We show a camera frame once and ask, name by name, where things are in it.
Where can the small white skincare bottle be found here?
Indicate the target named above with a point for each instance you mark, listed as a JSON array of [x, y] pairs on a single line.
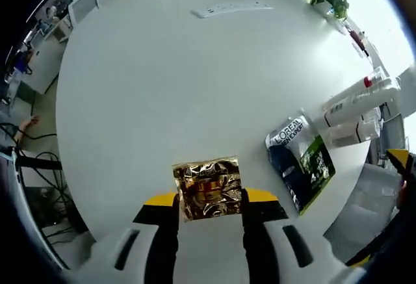
[[341, 133]]

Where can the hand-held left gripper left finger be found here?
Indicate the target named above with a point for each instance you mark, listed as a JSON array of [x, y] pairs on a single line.
[[162, 232]]

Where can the small red item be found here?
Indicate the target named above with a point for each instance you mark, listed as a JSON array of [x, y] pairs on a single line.
[[357, 40]]

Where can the white power strip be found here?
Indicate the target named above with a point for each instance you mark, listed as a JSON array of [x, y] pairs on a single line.
[[227, 7]]

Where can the person's right hand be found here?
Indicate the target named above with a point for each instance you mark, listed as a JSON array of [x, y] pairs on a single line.
[[401, 194]]

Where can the dark green skincare sachet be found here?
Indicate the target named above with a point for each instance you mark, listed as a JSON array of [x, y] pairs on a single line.
[[292, 167]]

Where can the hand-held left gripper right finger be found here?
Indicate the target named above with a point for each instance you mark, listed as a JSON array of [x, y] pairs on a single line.
[[256, 232]]

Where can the gold skincare sachet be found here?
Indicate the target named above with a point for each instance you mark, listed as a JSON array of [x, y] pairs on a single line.
[[208, 180]]

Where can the white office chair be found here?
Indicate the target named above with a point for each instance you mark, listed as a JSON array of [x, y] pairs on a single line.
[[83, 6]]

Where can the white skincare tube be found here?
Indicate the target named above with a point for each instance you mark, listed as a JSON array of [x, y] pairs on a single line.
[[360, 110]]

